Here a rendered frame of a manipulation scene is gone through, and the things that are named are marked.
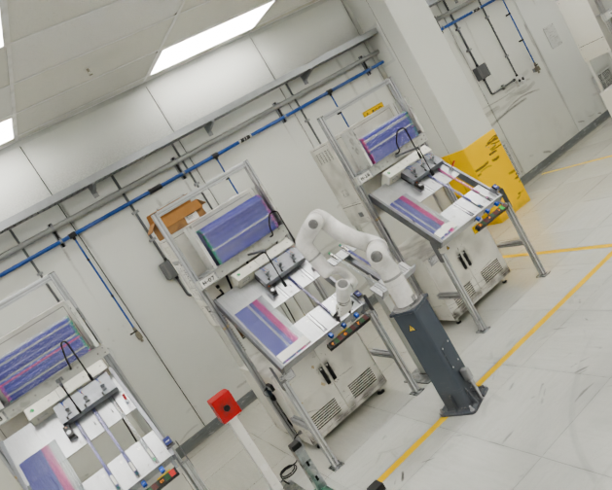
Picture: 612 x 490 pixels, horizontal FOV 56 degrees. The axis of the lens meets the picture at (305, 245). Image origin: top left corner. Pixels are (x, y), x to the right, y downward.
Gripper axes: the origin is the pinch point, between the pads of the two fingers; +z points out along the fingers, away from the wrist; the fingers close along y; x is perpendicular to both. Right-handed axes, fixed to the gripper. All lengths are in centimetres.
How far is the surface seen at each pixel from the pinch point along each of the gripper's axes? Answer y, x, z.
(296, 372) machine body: -33, 12, 45
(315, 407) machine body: -34, -7, 64
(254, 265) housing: -14, 73, 2
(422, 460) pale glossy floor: -25, -87, 22
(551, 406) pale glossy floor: 32, -120, -10
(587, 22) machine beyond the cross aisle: 451, 102, 16
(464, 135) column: 295, 126, 89
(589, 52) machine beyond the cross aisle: 451, 90, 46
